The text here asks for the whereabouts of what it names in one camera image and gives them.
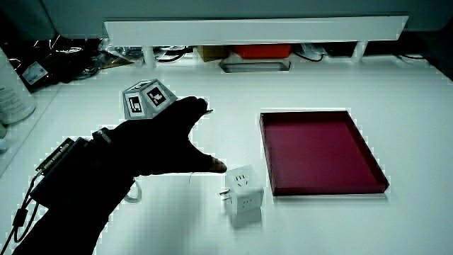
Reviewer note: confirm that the person's left hand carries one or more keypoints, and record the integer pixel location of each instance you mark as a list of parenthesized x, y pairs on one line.
[(159, 141)]

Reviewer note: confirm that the white cube socket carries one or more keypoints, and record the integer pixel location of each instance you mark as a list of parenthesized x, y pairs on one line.
[(244, 198)]

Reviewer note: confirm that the black wrist sensor module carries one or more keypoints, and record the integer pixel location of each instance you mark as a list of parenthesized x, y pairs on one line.
[(62, 166)]

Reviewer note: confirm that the brown cardboard box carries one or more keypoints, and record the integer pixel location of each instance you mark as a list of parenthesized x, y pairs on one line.
[(212, 52)]

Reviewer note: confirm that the grey flat tray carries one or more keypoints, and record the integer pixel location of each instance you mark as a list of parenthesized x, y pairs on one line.
[(255, 66)]

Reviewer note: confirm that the black plastic bag with label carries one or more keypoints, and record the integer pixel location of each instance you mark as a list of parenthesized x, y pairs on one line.
[(60, 67)]

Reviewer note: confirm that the orange box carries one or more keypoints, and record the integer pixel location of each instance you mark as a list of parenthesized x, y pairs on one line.
[(262, 50)]

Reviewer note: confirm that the white desk shelf riser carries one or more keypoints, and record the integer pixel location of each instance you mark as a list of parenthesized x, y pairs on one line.
[(255, 30)]

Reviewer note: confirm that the white plastic bottle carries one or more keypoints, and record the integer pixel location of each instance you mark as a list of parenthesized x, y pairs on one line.
[(12, 99)]

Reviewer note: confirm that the red rectangular tray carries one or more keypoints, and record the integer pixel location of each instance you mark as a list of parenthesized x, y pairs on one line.
[(318, 152)]

